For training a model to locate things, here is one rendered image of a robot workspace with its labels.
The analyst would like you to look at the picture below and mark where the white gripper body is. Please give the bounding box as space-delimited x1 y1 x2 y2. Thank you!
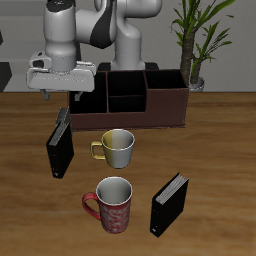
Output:
26 60 98 93

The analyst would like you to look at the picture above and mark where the green pot plant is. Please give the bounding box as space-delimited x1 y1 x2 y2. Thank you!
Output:
169 0 237 93

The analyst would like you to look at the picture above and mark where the yellow and white mug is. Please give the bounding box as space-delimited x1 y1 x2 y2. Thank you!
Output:
89 128 136 170

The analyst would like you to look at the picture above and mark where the dark brown desk caddy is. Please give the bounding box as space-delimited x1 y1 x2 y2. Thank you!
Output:
67 68 190 132

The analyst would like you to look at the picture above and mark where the black book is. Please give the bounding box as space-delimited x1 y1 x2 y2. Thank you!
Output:
149 172 190 239
45 106 75 180

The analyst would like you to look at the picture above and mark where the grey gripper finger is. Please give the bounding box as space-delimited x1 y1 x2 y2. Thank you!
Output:
73 90 85 102
39 88 51 101

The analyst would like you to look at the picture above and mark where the flat black base plate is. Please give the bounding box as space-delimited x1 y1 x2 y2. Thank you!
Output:
96 61 160 72

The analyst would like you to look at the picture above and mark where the red patterned mug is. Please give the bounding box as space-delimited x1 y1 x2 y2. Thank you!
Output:
81 176 134 235

